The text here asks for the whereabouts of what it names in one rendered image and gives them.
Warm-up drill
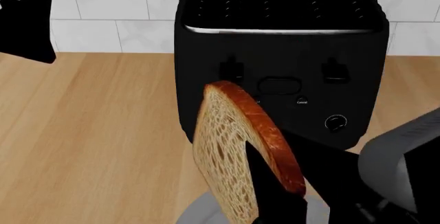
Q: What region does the black four-slot toaster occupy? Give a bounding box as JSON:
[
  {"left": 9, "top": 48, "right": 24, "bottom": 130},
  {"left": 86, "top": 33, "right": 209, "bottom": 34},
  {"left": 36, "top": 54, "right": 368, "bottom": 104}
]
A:
[{"left": 173, "top": 0, "right": 391, "bottom": 150}]

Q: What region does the grey round plate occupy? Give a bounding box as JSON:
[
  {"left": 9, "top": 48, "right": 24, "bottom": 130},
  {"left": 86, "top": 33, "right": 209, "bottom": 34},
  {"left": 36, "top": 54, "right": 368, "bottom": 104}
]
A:
[{"left": 176, "top": 191, "right": 331, "bottom": 224}]

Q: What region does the toasted bread slice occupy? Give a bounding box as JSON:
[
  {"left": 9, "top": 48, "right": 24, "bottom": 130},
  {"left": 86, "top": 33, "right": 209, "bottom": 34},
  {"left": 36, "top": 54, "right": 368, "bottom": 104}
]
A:
[{"left": 192, "top": 80, "right": 307, "bottom": 224}]

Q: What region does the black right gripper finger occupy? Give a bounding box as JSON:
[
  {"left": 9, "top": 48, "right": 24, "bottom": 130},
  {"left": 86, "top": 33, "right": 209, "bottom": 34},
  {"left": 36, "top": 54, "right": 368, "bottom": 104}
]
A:
[
  {"left": 274, "top": 128, "right": 391, "bottom": 224},
  {"left": 244, "top": 138, "right": 309, "bottom": 224}
]

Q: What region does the round toaster dial knob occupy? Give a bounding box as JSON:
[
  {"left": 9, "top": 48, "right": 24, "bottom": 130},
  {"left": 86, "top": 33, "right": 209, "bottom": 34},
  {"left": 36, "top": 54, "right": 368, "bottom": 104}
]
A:
[{"left": 324, "top": 114, "right": 349, "bottom": 133}]

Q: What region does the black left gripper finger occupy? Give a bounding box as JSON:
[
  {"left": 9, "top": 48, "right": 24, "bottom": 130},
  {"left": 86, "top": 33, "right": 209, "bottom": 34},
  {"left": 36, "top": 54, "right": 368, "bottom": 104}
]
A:
[{"left": 0, "top": 0, "right": 57, "bottom": 65}]

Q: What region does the black toaster lever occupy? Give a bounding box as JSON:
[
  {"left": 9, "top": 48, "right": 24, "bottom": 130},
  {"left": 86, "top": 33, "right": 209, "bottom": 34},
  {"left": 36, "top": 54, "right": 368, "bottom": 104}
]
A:
[
  {"left": 219, "top": 55, "right": 245, "bottom": 84},
  {"left": 320, "top": 57, "right": 350, "bottom": 84}
]

